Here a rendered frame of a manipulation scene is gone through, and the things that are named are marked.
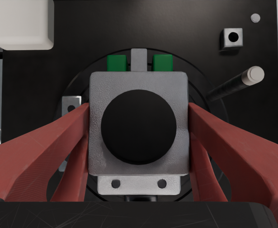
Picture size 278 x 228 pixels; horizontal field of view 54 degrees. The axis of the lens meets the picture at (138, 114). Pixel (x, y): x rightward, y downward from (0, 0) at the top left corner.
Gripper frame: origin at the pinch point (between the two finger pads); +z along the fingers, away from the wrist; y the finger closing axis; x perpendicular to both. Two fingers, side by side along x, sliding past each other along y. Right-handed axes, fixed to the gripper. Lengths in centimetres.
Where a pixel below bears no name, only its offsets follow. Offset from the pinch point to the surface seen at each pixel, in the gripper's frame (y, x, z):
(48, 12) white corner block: 7.4, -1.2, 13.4
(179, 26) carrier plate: -3.5, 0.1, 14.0
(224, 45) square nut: -7.1, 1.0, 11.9
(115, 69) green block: 1.4, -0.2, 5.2
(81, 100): 4.2, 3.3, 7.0
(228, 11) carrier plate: -7.8, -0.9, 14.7
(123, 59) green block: 0.9, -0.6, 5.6
